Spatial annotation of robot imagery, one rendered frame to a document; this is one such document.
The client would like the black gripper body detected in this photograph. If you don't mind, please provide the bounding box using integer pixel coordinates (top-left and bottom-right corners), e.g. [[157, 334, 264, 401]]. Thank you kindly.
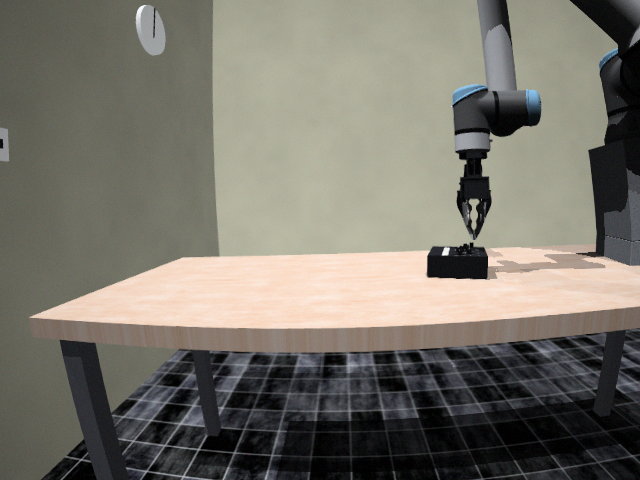
[[459, 152, 489, 201]]

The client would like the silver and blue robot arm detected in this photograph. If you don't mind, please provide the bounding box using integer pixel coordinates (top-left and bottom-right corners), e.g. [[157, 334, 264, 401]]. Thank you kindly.
[[452, 0, 640, 154]]

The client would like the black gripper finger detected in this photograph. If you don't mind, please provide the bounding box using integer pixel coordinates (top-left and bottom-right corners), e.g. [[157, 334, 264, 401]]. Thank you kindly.
[[474, 190, 492, 240], [457, 190, 474, 240]]

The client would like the black lighting desk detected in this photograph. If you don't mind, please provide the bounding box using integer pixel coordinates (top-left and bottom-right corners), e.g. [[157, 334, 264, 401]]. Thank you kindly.
[[427, 242, 488, 279]]

